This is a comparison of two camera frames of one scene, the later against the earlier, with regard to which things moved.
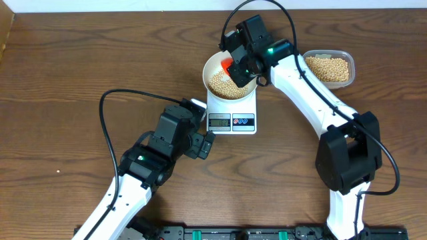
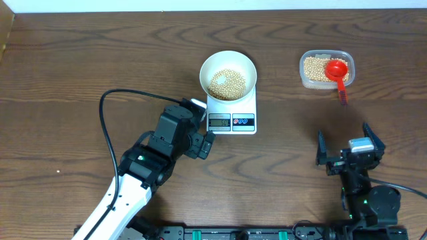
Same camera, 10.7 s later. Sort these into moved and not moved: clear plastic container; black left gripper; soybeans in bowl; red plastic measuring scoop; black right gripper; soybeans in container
Moved: red plastic measuring scoop; black right gripper
Not moved: soybeans in bowl; black left gripper; soybeans in container; clear plastic container
